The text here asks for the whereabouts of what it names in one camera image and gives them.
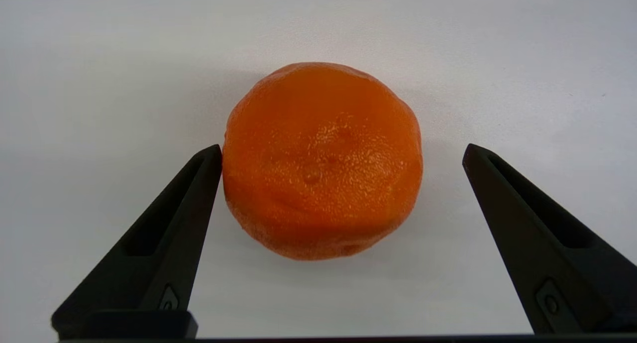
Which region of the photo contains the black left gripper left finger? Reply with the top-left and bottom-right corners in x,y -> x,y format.
51,144 -> 223,341

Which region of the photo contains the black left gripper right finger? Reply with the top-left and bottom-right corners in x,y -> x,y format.
462,143 -> 637,336

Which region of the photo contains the orange fruit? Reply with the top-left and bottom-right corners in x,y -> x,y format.
222,62 -> 424,261

